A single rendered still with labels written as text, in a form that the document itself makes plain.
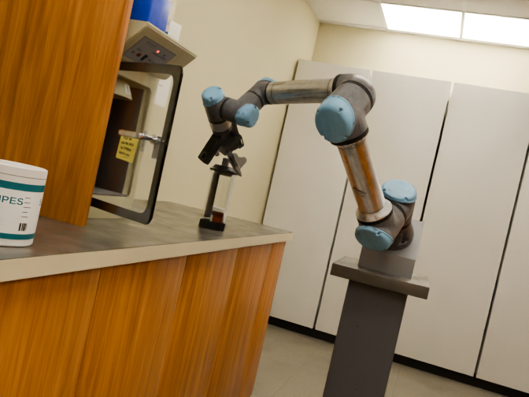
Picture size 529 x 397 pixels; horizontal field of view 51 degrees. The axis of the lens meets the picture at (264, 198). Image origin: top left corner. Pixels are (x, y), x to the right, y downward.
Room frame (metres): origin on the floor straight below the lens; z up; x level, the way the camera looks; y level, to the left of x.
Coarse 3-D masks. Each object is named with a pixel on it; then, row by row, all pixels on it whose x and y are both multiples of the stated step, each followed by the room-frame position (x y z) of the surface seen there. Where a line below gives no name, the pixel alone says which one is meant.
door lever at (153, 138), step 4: (120, 132) 1.39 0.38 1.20; (124, 132) 1.38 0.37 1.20; (128, 132) 1.37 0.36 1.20; (132, 132) 1.36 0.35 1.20; (136, 132) 1.36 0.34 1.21; (128, 136) 1.37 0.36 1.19; (132, 136) 1.36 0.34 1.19; (136, 136) 1.35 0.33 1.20; (140, 136) 1.35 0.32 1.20; (144, 136) 1.36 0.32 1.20; (148, 136) 1.37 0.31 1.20; (152, 136) 1.38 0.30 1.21; (156, 136) 1.38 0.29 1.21; (148, 140) 1.37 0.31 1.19; (152, 140) 1.38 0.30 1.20; (156, 140) 1.38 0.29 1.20; (152, 144) 1.39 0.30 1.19
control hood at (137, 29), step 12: (132, 24) 1.53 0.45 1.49; (144, 24) 1.52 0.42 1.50; (132, 36) 1.53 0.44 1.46; (156, 36) 1.59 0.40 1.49; (168, 36) 1.63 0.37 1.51; (168, 48) 1.68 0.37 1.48; (180, 48) 1.72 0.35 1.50; (132, 60) 1.63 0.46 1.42; (180, 60) 1.78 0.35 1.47; (192, 60) 1.82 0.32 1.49
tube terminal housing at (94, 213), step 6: (168, 0) 1.81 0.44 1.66; (174, 0) 1.84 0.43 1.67; (174, 6) 1.85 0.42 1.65; (174, 12) 1.86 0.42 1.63; (168, 18) 1.83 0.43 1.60; (90, 210) 1.64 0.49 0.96; (96, 210) 1.67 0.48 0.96; (102, 210) 1.70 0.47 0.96; (90, 216) 1.64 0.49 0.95; (96, 216) 1.67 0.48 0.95; (102, 216) 1.70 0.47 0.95; (108, 216) 1.73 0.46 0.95; (114, 216) 1.76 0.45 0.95
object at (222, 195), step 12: (216, 168) 2.06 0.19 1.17; (216, 180) 2.06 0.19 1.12; (228, 180) 2.07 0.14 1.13; (216, 192) 2.06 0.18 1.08; (228, 192) 2.08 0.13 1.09; (204, 204) 2.10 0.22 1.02; (216, 204) 2.06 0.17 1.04; (228, 204) 2.10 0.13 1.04; (204, 216) 2.08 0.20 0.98; (216, 216) 2.06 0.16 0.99
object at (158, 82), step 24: (120, 72) 1.51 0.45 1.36; (144, 72) 1.45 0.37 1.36; (168, 72) 1.39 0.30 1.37; (120, 96) 1.50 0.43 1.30; (144, 96) 1.43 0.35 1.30; (168, 96) 1.37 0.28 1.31; (120, 120) 1.48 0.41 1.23; (144, 120) 1.42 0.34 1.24; (168, 120) 1.36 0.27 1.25; (144, 144) 1.41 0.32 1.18; (120, 168) 1.46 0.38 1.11; (144, 168) 1.40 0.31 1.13; (96, 192) 1.51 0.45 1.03; (120, 192) 1.44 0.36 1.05; (144, 192) 1.38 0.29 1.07; (120, 216) 1.43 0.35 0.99; (144, 216) 1.37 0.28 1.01
